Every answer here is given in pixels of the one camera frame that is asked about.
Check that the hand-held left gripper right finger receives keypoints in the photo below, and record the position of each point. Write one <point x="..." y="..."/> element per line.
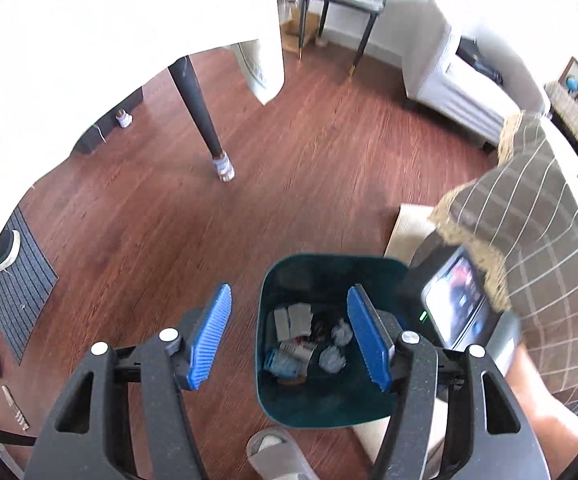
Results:
<point x="367" y="335"/>

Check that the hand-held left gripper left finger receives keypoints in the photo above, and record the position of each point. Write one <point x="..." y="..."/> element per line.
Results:
<point x="211" y="337"/>

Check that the dark wrapper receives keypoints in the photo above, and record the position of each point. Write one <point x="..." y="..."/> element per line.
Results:
<point x="324" y="327"/>

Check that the grey carton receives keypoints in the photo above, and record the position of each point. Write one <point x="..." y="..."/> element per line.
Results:
<point x="299" y="319"/>
<point x="280" y="323"/>

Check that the blue white packet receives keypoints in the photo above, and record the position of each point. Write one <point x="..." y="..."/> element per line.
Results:
<point x="280" y="364"/>

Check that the teal plastic bin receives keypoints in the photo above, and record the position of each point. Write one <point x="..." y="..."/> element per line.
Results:
<point x="319" y="402"/>

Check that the person's right forearm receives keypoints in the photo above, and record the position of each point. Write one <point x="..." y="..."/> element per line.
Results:
<point x="544" y="410"/>

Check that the grey checked lace tablecloth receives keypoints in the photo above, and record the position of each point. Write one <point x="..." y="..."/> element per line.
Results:
<point x="539" y="210"/>

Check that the grey slipper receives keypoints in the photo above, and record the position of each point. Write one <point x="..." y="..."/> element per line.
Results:
<point x="281" y="455"/>

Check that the striped table leg sock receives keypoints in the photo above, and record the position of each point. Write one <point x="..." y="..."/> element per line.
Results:
<point x="124" y="119"/>
<point x="223" y="166"/>

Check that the striped grey doormat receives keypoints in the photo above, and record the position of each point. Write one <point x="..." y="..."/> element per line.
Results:
<point x="24" y="290"/>

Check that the striped knife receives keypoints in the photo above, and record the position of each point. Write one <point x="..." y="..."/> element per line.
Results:
<point x="15" y="407"/>

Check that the white armchair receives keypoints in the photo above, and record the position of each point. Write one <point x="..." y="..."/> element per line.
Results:
<point x="469" y="90"/>

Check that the dark green shoe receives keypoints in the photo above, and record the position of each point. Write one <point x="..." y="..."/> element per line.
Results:
<point x="5" y="252"/>

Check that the black rod with gold tip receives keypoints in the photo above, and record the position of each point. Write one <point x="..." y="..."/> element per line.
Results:
<point x="4" y="436"/>

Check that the black table leg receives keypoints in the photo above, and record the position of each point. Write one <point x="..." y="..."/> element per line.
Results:
<point x="196" y="105"/>

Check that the black storage box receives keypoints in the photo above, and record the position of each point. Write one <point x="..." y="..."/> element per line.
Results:
<point x="114" y="122"/>

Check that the black bag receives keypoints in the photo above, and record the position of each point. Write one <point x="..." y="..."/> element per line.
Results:
<point x="481" y="62"/>

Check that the blue globe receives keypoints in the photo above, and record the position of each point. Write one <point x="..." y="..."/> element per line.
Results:
<point x="573" y="83"/>

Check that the cardboard box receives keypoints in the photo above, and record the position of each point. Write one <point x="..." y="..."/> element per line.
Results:
<point x="299" y="27"/>

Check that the white tablecloth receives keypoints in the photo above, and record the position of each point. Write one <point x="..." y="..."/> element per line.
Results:
<point x="94" y="25"/>

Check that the wooden picture frame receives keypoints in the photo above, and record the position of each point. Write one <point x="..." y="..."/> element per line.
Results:
<point x="574" y="71"/>

